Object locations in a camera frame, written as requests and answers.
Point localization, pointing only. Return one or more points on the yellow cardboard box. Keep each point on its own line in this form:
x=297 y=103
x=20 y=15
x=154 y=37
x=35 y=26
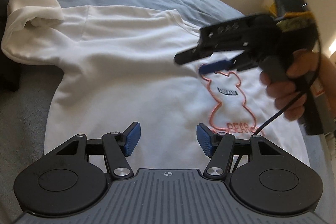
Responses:
x=270 y=6

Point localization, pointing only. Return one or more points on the grey bed blanket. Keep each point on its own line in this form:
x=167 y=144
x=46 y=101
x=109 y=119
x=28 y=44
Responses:
x=26 y=93

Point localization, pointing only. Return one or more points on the black folded garment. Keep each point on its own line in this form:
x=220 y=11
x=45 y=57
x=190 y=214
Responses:
x=9 y=42

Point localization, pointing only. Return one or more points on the person right hand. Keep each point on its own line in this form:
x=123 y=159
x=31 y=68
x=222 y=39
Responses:
x=304 y=61

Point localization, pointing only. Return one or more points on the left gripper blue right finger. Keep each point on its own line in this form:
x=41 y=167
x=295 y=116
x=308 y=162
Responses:
x=220 y=150

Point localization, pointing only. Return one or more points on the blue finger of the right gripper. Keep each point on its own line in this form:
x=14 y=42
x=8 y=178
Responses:
x=222 y=65

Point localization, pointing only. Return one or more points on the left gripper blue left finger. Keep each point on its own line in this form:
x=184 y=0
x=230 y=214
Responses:
x=117 y=147

